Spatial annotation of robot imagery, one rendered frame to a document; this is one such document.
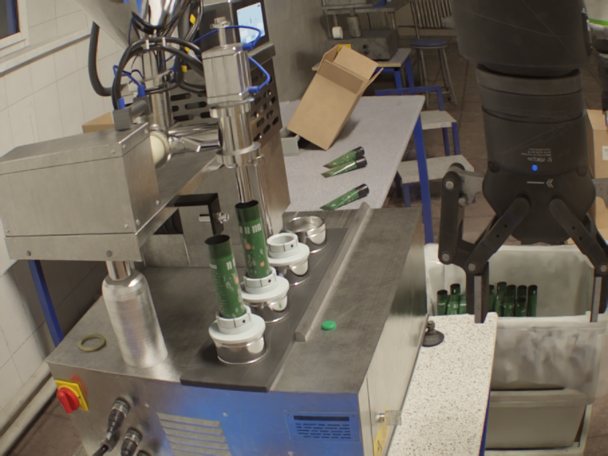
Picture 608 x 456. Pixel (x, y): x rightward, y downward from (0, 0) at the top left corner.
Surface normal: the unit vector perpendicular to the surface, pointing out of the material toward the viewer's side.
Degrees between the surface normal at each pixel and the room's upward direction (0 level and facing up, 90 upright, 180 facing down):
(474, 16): 90
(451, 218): 90
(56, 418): 0
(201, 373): 0
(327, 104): 90
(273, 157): 90
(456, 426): 0
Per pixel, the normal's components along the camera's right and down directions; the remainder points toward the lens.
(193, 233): -0.25, 0.39
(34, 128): 0.96, -0.04
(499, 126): -0.84, 0.30
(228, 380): -0.14, -0.92
